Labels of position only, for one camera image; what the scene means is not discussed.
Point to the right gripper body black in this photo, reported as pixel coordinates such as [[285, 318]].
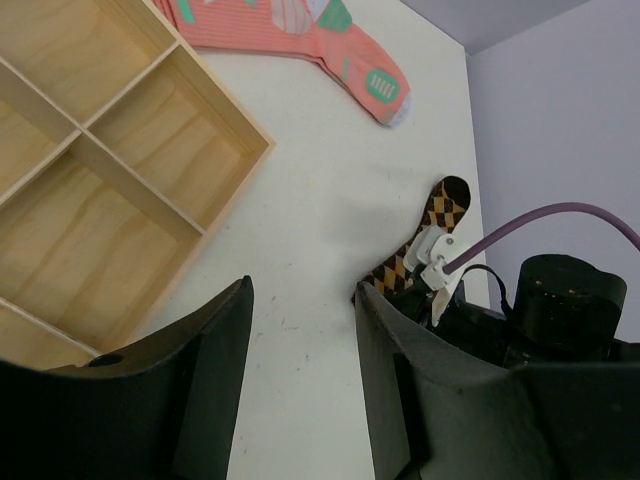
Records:
[[565, 311]]

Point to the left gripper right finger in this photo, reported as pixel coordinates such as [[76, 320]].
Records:
[[435, 412]]

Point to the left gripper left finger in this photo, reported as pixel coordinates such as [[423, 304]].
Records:
[[164, 407]]

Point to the brown orange argyle sock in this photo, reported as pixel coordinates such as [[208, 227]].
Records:
[[398, 277]]

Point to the wooden compartment tray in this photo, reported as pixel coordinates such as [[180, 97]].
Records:
[[121, 155]]

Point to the pink patterned sock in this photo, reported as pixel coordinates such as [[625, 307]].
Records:
[[320, 32]]

